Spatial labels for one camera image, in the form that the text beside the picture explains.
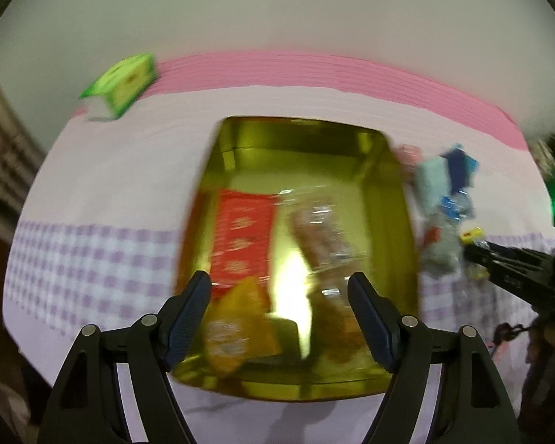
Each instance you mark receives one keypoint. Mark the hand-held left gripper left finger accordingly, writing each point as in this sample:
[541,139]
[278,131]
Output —
[187,323]

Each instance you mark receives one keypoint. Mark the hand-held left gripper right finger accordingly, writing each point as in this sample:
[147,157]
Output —
[374,323]

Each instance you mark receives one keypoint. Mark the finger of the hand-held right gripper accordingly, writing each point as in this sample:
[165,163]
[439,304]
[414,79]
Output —
[495,268]
[522,254]

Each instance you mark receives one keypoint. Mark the small yellow candy packet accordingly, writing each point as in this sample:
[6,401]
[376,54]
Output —
[471,236]

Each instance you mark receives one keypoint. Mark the orange snack packet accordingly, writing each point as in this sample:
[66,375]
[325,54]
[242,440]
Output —
[238,328]

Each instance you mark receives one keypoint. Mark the blue clear cookie packet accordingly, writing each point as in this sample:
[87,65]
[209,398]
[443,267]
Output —
[453,208]

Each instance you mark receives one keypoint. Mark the clear brown snack packet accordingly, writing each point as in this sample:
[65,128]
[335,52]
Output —
[319,236]

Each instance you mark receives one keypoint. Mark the red snack packet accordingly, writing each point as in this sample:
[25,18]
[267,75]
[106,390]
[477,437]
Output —
[243,236]

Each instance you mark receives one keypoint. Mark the gold metal tin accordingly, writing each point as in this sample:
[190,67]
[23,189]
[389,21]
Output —
[305,148]

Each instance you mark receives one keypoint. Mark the clear packet with red mark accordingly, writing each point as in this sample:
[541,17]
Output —
[441,252]

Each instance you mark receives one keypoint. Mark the light blue snack packet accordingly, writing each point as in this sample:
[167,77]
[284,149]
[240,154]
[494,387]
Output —
[432,180]

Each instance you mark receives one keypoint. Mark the dark blue snack packet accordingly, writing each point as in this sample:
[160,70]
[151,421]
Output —
[453,164]

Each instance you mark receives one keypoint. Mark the pink floral snack packet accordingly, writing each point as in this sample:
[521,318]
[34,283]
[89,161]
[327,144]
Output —
[408,155]

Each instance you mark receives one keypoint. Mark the pink checked tablecloth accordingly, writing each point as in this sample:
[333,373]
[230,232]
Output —
[120,185]

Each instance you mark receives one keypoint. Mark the green tissue pack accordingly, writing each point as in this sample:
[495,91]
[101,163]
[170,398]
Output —
[125,83]

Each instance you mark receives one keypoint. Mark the beige ridged post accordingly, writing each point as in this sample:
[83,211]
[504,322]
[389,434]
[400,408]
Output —
[0,148]

